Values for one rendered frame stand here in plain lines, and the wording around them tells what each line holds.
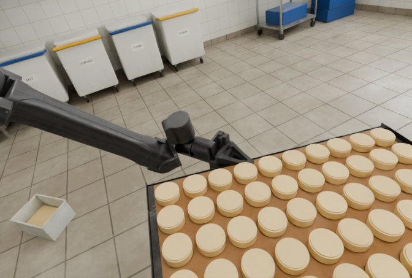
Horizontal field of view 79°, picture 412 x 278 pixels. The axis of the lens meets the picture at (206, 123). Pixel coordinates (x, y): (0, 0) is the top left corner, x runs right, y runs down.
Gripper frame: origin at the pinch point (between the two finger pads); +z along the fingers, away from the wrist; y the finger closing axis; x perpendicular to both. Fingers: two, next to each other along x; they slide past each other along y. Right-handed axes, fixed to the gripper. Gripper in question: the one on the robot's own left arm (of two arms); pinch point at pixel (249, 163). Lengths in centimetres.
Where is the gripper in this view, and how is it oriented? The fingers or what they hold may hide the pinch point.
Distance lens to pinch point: 59.0
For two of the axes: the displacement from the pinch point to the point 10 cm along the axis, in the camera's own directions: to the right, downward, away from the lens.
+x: -5.0, 5.5, -6.7
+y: 1.2, 8.1, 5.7
